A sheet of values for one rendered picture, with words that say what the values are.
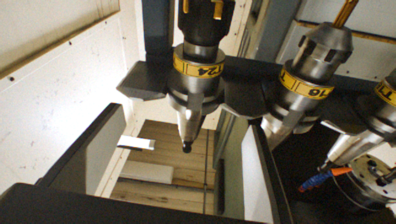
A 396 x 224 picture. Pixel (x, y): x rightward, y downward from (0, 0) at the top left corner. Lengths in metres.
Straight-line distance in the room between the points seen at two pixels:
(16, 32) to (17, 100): 0.16
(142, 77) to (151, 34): 0.05
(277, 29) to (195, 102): 0.70
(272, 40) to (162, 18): 0.69
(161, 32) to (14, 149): 0.53
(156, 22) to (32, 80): 0.49
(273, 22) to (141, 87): 0.71
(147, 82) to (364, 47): 0.88
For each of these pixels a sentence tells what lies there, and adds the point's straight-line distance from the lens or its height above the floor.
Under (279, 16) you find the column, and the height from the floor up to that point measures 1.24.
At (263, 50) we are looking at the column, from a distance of 0.87.
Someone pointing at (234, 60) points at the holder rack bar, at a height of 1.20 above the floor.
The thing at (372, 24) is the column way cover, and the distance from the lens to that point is 0.95.
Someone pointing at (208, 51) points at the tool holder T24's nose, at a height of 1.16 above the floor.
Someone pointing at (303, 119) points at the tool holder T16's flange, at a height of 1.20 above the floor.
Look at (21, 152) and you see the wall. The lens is 0.68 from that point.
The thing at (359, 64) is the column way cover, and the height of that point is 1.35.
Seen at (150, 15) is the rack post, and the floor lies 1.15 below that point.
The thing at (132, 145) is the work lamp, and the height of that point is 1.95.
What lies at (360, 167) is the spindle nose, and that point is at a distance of 0.72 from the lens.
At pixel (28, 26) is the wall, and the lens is 0.65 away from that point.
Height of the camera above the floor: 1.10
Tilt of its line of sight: 42 degrees up
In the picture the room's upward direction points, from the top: 170 degrees counter-clockwise
